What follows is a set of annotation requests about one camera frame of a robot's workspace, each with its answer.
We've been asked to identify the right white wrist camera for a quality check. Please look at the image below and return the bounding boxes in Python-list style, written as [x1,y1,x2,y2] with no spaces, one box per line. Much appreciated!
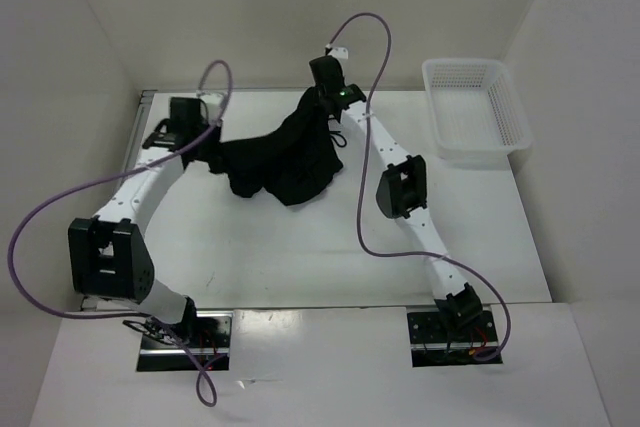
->
[325,44,349,60]

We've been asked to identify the white plastic basket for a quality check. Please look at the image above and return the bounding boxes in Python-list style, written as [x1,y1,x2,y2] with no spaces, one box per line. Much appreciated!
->
[422,58,533,164]

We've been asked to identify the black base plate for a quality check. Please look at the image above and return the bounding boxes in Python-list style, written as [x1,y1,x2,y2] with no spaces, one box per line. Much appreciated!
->
[129,310,234,373]
[406,309,502,368]

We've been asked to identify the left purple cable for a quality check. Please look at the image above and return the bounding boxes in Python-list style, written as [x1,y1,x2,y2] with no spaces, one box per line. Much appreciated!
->
[8,60,235,407]

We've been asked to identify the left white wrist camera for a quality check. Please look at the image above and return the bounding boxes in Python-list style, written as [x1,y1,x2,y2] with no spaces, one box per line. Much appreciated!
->
[196,91,226,124]

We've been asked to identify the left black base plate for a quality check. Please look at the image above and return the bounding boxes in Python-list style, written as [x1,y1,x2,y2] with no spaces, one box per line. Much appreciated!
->
[129,310,234,373]

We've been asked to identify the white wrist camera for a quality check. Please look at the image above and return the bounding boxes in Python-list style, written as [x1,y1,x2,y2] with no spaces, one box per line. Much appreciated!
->
[196,91,226,124]
[325,44,349,60]

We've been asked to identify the black shorts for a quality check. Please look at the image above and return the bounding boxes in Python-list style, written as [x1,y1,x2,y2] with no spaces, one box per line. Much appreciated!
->
[201,87,343,206]

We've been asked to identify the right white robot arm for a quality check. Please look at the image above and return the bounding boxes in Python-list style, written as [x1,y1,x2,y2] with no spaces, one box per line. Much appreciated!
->
[309,55,483,340]

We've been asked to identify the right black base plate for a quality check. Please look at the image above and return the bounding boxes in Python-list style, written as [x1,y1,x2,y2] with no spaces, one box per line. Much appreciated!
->
[406,309,502,368]

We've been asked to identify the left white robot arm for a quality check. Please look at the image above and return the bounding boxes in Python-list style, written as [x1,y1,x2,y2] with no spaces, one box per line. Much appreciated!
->
[68,97,210,347]

